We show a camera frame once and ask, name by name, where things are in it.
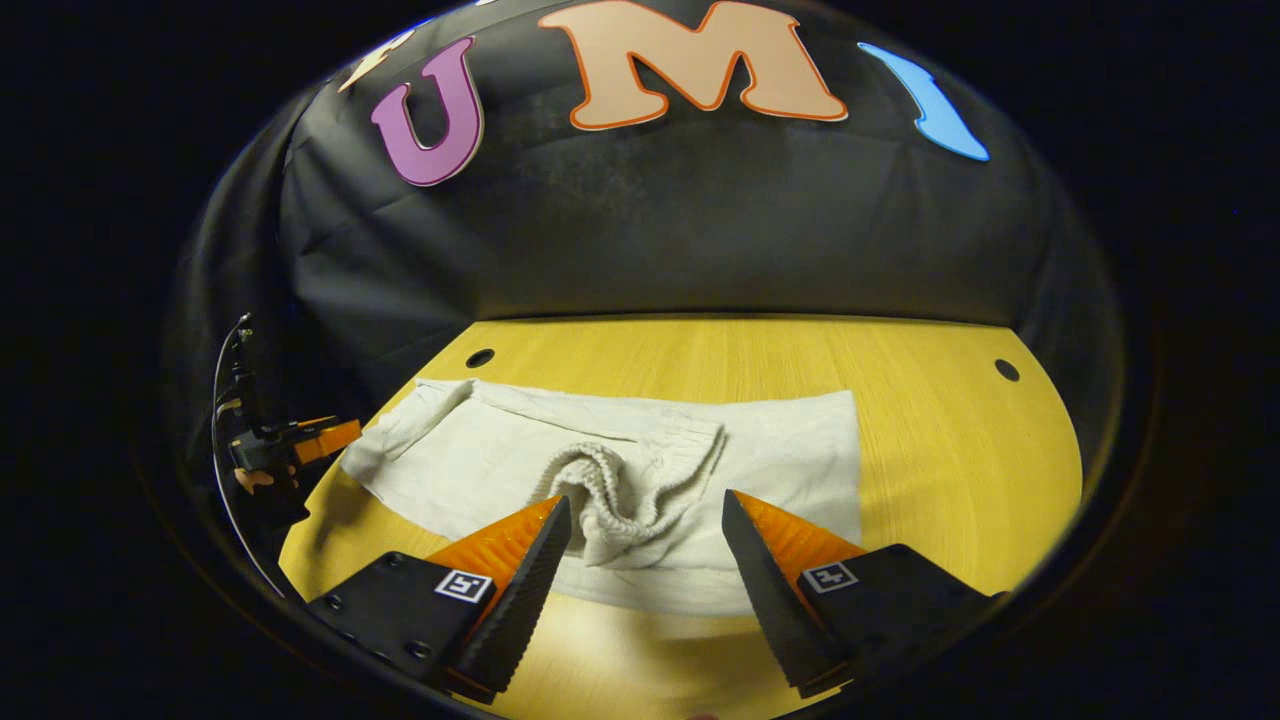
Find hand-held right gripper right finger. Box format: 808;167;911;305
720;488;1006;699

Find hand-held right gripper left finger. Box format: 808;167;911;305
308;495;573;704

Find white jeans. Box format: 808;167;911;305
340;378;863;618

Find black backdrop cloth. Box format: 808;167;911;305
165;0;1126;471

